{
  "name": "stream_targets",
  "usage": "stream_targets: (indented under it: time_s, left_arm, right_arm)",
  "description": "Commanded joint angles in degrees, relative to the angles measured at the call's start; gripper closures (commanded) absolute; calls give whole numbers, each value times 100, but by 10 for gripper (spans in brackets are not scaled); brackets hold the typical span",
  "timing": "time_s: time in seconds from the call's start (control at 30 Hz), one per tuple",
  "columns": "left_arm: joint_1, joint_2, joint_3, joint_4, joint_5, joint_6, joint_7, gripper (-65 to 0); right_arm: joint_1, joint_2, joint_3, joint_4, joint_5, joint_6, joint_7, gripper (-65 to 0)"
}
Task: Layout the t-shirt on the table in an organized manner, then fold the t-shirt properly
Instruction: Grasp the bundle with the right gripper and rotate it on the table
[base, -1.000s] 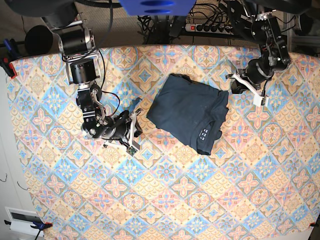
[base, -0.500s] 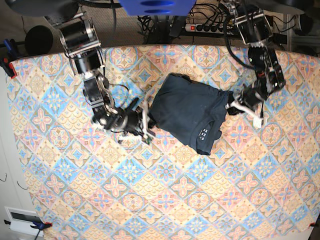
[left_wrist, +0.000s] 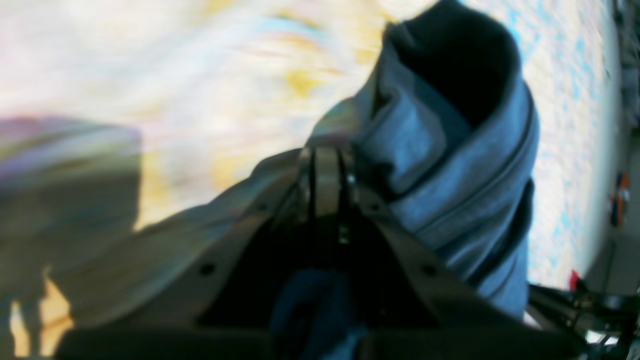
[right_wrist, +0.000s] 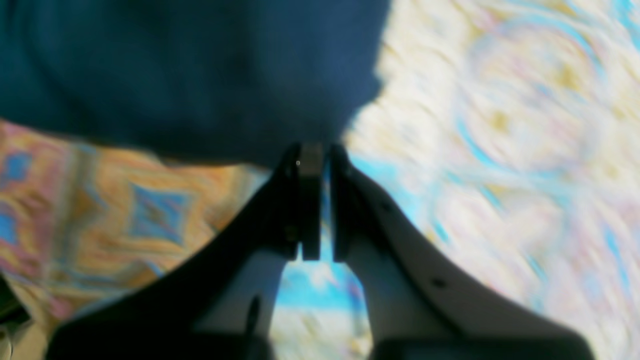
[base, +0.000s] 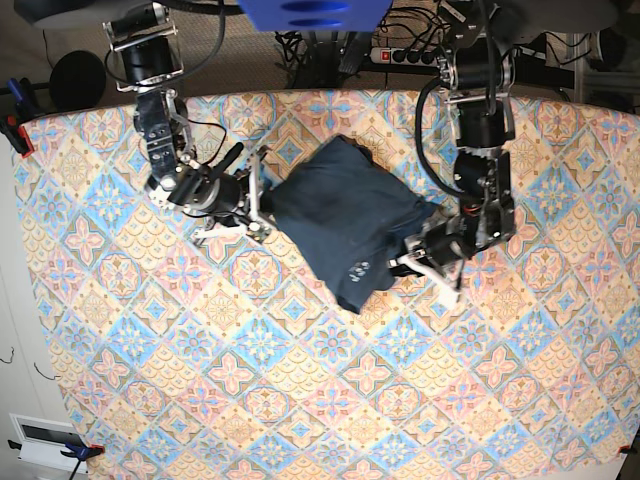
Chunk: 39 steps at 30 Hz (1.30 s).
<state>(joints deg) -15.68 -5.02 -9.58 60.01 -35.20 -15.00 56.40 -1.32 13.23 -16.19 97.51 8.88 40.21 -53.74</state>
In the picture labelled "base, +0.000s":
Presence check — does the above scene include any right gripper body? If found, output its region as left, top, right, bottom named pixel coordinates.
left=167, top=167, right=250, bottom=220

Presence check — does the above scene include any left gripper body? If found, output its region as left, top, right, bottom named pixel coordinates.
left=405, top=219, right=475, bottom=270

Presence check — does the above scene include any dark navy t-shirt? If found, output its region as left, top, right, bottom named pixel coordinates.
left=269, top=135, right=438, bottom=313

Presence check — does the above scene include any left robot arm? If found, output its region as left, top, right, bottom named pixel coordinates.
left=402, top=1, right=622, bottom=273

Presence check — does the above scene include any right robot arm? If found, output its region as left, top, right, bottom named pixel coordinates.
left=14, top=1, right=257, bottom=226

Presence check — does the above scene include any patterned colourful tablecloth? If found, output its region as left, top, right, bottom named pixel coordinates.
left=12, top=99, right=639, bottom=479

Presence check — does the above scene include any black round stool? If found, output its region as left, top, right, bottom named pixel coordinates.
left=49, top=50, right=106, bottom=112

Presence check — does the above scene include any red black clamp upper left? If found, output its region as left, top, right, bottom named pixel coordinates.
left=1, top=77, right=36, bottom=158

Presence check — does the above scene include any blue clamp lower left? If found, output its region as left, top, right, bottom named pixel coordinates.
left=7, top=440, right=105, bottom=475

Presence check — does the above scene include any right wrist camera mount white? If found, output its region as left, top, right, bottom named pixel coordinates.
left=184, top=142, right=276, bottom=246

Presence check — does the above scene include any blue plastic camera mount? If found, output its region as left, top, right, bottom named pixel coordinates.
left=238, top=0, right=392, bottom=32

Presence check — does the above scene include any white power strip red switch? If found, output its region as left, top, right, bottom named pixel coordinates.
left=369, top=47, right=438, bottom=67

